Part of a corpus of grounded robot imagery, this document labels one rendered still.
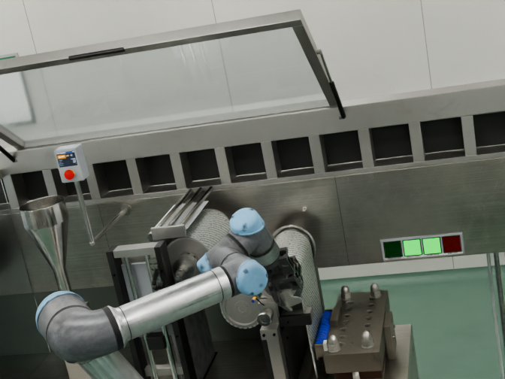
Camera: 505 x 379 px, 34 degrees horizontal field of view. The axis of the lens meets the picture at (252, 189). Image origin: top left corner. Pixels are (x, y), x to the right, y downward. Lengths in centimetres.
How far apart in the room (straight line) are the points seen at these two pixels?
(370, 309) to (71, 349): 113
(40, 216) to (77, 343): 86
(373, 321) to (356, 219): 32
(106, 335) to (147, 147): 105
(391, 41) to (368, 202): 233
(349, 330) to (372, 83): 257
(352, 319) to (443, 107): 69
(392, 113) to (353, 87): 239
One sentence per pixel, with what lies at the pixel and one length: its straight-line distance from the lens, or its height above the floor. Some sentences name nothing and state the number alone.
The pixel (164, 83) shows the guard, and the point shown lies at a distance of 240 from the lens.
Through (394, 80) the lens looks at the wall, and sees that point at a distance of 485.
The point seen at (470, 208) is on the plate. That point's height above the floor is 129.
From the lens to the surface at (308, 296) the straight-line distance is 244.
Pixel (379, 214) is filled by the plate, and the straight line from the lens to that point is 259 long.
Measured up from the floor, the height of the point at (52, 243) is 141.
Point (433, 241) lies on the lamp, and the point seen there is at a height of 120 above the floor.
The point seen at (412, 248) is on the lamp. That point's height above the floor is 118.
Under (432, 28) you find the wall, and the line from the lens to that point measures 479.
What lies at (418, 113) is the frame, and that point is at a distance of 249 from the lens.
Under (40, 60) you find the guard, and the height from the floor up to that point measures 197.
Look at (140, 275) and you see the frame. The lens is 234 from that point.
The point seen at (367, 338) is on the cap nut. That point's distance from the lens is 238.
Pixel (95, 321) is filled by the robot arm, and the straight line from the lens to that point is 176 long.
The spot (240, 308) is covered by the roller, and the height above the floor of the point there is 117.
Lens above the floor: 218
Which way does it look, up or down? 17 degrees down
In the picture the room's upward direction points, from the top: 11 degrees counter-clockwise
